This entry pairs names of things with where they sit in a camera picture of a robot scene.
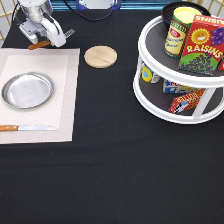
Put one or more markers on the yellow lidded green can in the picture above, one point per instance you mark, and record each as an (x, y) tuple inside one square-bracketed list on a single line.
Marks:
[(180, 25)]

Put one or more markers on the red raisins box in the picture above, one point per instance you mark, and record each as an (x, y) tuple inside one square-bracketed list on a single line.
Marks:
[(204, 46)]

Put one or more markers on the white blue food box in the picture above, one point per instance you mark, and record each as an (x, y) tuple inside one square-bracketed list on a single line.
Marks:
[(172, 87)]

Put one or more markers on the black bowl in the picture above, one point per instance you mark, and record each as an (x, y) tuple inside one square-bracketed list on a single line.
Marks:
[(167, 11)]

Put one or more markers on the blue yellow small can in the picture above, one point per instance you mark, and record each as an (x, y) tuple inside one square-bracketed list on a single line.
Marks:
[(149, 75)]

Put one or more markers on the white silver gripper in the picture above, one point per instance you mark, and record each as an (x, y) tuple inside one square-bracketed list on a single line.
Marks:
[(34, 11)]

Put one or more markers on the white two-tier turntable shelf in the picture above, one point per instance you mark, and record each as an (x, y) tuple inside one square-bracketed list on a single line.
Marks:
[(151, 53)]

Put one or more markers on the beige woven placemat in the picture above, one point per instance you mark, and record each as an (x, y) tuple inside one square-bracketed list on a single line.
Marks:
[(59, 64)]

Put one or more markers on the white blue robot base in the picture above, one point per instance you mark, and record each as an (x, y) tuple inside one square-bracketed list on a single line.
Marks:
[(97, 4)]

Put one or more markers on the round silver metal plate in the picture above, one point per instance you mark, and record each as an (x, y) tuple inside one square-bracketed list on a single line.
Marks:
[(28, 90)]

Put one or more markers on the red orange snack box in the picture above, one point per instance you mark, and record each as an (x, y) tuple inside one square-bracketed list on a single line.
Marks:
[(186, 102)]

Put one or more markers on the wooden handled knife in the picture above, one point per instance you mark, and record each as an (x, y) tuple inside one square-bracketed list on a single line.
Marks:
[(26, 128)]

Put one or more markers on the round wooden coaster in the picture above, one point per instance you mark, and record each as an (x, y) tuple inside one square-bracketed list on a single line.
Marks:
[(100, 56)]

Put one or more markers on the wooden handled fork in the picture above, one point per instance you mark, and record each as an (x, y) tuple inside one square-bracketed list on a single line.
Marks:
[(47, 42)]

